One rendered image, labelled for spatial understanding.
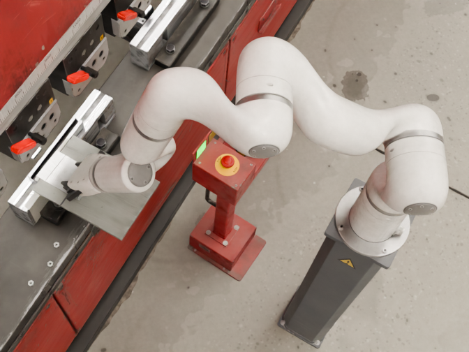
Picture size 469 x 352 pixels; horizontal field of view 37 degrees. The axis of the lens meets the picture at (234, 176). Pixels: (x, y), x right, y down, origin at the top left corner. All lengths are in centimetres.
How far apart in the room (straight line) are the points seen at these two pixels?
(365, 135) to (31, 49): 67
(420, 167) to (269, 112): 37
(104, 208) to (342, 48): 182
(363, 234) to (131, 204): 58
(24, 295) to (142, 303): 93
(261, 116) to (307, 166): 181
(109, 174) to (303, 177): 152
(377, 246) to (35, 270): 86
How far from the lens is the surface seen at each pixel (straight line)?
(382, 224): 164
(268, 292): 272
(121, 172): 147
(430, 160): 140
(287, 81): 120
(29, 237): 189
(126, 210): 174
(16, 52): 139
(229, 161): 201
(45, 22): 143
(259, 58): 121
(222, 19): 219
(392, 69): 328
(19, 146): 150
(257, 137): 114
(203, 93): 117
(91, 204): 175
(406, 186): 138
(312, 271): 208
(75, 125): 187
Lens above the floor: 260
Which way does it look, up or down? 65 degrees down
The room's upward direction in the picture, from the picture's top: 9 degrees clockwise
